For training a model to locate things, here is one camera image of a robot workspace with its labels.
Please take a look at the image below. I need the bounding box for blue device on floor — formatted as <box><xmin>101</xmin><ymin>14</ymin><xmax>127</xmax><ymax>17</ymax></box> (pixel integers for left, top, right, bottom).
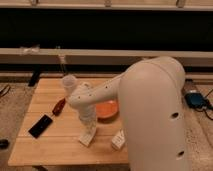
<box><xmin>184</xmin><ymin>90</ymin><xmax>210</xmax><ymax>109</ymax></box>

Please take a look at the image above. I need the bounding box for white sponge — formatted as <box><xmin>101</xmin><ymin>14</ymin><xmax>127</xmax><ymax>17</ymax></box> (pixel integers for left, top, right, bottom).
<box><xmin>79</xmin><ymin>131</ymin><xmax>96</xmax><ymax>147</ymax></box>

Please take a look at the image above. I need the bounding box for black table leg bracket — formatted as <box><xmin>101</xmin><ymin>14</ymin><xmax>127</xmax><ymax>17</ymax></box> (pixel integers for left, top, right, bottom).
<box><xmin>28</xmin><ymin>67</ymin><xmax>41</xmax><ymax>87</ymax></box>

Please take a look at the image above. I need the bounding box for black cable right floor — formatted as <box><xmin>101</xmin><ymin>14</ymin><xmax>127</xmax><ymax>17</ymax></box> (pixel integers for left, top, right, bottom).
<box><xmin>199</xmin><ymin>88</ymin><xmax>213</xmax><ymax>121</ymax></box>

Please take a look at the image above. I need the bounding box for orange bowl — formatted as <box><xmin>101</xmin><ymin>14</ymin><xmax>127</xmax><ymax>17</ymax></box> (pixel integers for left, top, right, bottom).
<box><xmin>95</xmin><ymin>100</ymin><xmax>119</xmax><ymax>120</ymax></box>

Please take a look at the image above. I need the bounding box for black object on floor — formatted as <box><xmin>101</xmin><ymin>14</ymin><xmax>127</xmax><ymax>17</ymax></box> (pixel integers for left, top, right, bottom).
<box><xmin>0</xmin><ymin>139</ymin><xmax>10</xmax><ymax>149</ymax></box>

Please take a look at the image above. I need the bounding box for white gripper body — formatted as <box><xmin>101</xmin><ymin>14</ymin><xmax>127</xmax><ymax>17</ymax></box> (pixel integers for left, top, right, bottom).
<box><xmin>79</xmin><ymin>106</ymin><xmax>97</xmax><ymax>128</ymax></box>

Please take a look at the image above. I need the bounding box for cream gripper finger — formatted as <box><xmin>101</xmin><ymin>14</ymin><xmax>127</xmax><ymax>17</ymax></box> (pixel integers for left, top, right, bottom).
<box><xmin>86</xmin><ymin>124</ymin><xmax>97</xmax><ymax>137</ymax></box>

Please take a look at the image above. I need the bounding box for translucent plastic cup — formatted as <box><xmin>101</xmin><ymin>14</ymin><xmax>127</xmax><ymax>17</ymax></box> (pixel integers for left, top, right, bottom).
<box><xmin>62</xmin><ymin>74</ymin><xmax>77</xmax><ymax>96</ymax></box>

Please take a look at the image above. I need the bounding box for black cable floor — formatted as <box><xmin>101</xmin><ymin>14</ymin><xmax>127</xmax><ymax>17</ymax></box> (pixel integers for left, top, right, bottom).
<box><xmin>0</xmin><ymin>83</ymin><xmax>12</xmax><ymax>98</ymax></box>
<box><xmin>199</xmin><ymin>88</ymin><xmax>213</xmax><ymax>121</ymax></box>

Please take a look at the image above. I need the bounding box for black cable left floor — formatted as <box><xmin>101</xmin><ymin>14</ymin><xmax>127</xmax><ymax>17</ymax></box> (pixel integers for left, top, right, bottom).
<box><xmin>0</xmin><ymin>83</ymin><xmax>12</xmax><ymax>98</ymax></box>

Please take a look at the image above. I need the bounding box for black phone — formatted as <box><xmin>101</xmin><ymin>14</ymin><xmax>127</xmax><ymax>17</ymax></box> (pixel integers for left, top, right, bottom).
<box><xmin>28</xmin><ymin>115</ymin><xmax>53</xmax><ymax>138</ymax></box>

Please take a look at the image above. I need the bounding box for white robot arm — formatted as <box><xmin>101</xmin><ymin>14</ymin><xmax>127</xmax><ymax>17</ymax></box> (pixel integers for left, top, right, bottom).
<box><xmin>68</xmin><ymin>56</ymin><xmax>191</xmax><ymax>171</ymax></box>

